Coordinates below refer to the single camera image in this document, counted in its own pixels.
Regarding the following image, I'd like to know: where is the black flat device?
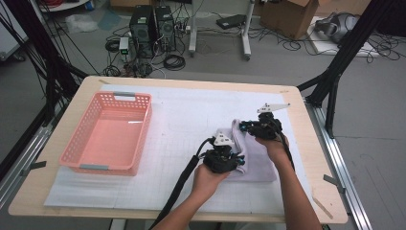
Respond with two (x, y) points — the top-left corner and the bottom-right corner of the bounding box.
(215, 13), (248, 31)

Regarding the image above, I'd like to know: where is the aluminium rail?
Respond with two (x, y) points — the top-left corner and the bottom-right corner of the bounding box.
(304, 99), (372, 230)
(0, 102), (66, 210)

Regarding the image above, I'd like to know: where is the white metal stand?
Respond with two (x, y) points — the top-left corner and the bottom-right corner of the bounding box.
(188, 0), (257, 61)

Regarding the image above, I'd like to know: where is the pink plastic basket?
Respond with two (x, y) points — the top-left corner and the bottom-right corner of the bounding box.
(57, 90), (153, 176)

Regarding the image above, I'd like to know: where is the hand-held gripper cable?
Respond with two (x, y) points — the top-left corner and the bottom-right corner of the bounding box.
(147, 137), (215, 230)
(271, 123), (297, 173)

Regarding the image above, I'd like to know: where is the small white device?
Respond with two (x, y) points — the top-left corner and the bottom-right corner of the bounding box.
(118, 36), (130, 56)

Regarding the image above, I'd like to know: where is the black metal frame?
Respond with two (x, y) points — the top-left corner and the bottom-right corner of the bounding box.
(0, 0), (90, 180)
(296, 0), (406, 140)

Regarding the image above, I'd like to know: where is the black computer tower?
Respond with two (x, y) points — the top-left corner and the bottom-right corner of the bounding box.
(128, 4), (158, 59)
(155, 5), (177, 53)

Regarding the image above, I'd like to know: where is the clear plastic bag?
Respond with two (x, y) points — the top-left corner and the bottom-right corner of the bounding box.
(65, 12), (100, 35)

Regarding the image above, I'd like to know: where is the coiled black cable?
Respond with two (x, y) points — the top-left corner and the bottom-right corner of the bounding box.
(163, 54), (187, 72)

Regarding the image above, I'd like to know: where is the right hand-held gripper cable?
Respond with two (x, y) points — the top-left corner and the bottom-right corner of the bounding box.
(271, 123), (297, 173)

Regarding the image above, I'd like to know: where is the lavender printed towel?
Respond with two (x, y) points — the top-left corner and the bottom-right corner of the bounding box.
(214, 118), (278, 183)

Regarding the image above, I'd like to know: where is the person's right hand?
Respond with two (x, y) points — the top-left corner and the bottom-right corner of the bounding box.
(255, 133), (290, 164)

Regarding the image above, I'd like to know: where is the flat cardboard box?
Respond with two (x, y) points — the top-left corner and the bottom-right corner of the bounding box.
(109, 0), (157, 9)
(315, 0), (372, 17)

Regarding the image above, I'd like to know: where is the grey metal bracket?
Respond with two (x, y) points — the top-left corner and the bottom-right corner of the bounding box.
(323, 173), (347, 195)
(20, 160), (48, 176)

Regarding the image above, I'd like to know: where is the blue sheet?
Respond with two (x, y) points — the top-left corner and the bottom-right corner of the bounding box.
(97, 9), (123, 32)

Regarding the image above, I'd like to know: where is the tangle of black cables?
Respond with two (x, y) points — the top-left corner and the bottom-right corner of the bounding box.
(248, 25), (402, 64)

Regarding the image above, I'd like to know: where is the round white table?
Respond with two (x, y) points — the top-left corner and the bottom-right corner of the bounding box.
(37, 0), (90, 13)

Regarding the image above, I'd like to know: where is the large open cardboard box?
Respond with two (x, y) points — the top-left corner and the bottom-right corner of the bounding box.
(259, 0), (320, 41)

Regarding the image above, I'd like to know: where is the grey rounded appliance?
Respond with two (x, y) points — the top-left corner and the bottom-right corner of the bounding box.
(314, 11), (360, 44)

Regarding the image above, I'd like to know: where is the white board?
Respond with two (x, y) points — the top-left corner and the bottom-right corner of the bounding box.
(307, 15), (381, 58)

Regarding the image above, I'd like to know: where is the left hand-held gripper cable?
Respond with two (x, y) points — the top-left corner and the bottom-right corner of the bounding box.
(147, 137), (215, 230)

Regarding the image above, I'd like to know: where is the white cabinet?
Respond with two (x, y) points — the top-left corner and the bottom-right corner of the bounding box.
(0, 0), (29, 61)

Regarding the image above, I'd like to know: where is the white grid mat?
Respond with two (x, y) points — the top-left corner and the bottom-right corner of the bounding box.
(43, 83), (315, 216)

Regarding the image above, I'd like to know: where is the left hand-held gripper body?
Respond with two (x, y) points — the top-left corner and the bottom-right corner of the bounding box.
(202, 132), (239, 174)

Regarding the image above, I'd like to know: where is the person's left hand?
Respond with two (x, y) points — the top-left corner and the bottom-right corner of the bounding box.
(191, 163), (231, 199)

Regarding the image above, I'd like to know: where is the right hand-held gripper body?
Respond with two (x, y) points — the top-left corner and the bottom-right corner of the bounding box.
(248, 102), (292, 141)

